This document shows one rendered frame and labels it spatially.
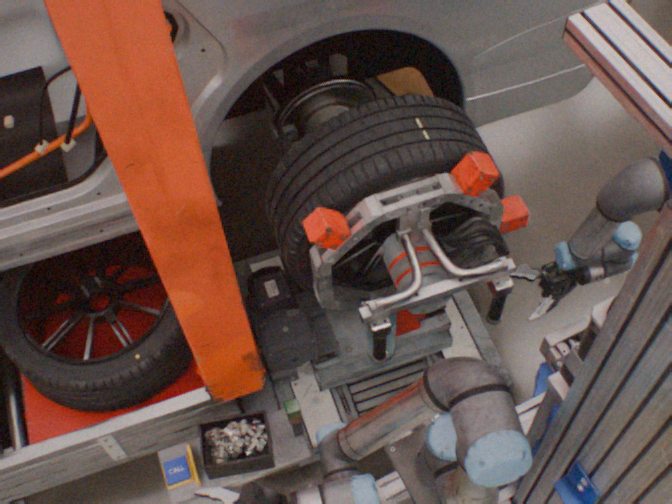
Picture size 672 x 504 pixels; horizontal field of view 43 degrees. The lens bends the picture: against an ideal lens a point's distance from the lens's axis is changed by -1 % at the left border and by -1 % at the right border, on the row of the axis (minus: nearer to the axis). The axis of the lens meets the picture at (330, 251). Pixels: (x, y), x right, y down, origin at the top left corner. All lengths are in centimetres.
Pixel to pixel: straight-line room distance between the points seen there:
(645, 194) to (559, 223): 161
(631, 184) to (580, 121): 194
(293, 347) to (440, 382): 123
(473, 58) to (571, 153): 131
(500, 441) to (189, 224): 75
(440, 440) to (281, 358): 96
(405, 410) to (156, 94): 75
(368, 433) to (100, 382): 118
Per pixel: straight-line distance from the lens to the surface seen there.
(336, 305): 244
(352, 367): 298
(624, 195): 195
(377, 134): 219
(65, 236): 258
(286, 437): 258
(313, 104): 256
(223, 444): 247
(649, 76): 121
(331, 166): 219
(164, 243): 179
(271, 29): 216
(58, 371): 275
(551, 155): 372
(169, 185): 165
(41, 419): 298
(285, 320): 278
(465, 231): 220
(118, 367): 270
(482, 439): 151
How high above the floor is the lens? 287
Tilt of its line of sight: 58 degrees down
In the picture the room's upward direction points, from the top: 5 degrees counter-clockwise
